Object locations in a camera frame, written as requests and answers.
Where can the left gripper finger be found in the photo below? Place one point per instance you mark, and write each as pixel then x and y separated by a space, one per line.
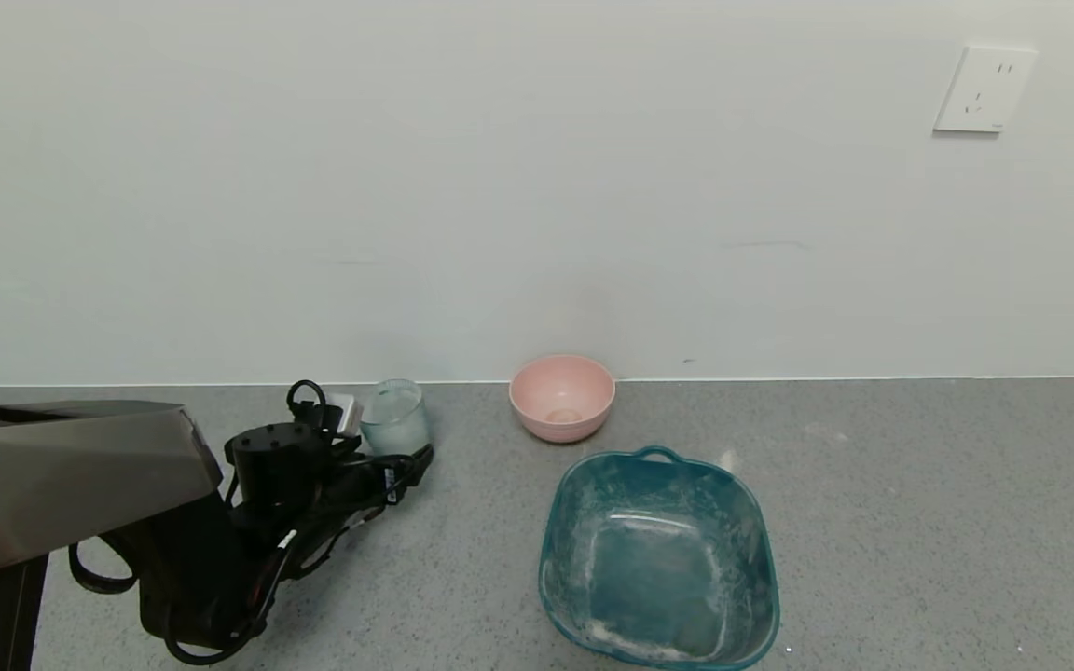
pixel 411 471

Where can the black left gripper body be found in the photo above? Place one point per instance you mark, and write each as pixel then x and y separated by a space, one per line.
pixel 393 479

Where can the ribbed clear glass cup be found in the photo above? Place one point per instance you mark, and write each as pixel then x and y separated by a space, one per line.
pixel 395 419

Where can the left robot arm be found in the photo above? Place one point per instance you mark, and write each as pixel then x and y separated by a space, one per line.
pixel 61 475

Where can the pink bowl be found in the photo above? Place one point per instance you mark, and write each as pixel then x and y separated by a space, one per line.
pixel 562 396

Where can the teal plastic basin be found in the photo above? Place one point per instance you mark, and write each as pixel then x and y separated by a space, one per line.
pixel 658 568

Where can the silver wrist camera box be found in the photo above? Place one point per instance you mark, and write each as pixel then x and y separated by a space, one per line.
pixel 345 414

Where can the white wall socket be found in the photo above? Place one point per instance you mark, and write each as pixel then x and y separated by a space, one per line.
pixel 984 89

